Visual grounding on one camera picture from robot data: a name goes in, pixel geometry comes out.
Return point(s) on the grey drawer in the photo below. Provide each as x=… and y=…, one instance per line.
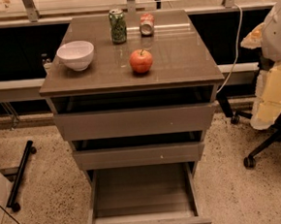
x=160, y=194
x=138, y=151
x=134, y=122

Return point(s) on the white ceramic bowl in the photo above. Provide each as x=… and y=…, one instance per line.
x=76, y=55

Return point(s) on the red apple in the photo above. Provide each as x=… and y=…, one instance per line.
x=141, y=61

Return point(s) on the red and white soda can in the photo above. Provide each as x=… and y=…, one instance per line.
x=147, y=24

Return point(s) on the green soda can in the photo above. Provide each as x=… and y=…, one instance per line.
x=117, y=26

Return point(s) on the bottom grey drawer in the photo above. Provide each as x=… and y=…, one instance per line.
x=160, y=194

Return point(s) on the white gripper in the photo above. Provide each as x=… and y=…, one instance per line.
x=277, y=35

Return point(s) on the middle grey drawer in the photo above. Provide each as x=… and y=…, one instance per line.
x=138, y=151

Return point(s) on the grey drawer cabinet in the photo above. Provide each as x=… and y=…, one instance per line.
x=183, y=72

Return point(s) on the black wheeled stand base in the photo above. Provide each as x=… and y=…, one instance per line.
x=12, y=203

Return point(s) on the small bottle behind cabinet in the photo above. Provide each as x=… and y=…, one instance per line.
x=46, y=62

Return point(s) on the top grey drawer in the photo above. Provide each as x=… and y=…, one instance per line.
x=134, y=122

